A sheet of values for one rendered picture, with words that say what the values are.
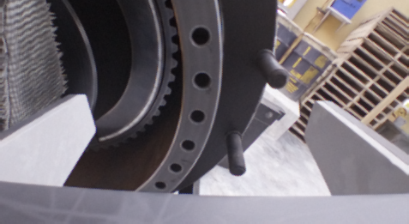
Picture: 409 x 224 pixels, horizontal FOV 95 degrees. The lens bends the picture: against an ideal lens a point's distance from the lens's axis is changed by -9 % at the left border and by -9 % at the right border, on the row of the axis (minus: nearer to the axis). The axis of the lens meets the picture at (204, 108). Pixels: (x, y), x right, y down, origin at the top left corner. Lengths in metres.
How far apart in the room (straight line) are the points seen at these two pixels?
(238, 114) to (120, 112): 0.15
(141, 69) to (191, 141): 0.11
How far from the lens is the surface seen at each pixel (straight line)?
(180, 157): 0.18
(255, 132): 1.53
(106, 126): 0.31
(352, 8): 4.57
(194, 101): 0.15
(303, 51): 3.26
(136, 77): 0.25
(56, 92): 0.19
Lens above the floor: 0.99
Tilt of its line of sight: 26 degrees down
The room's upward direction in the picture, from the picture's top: 36 degrees clockwise
